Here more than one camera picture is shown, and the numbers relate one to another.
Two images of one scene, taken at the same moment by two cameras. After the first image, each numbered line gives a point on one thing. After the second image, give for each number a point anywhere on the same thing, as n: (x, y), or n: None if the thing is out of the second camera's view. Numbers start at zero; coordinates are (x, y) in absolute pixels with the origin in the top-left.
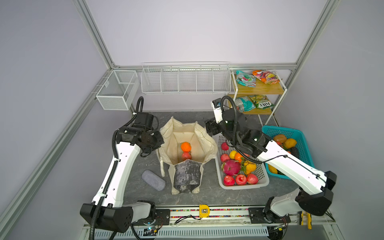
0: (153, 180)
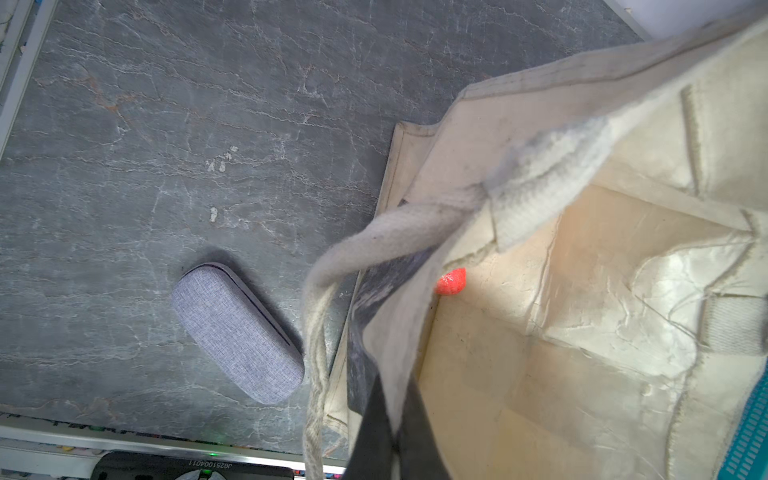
0: (231, 323)
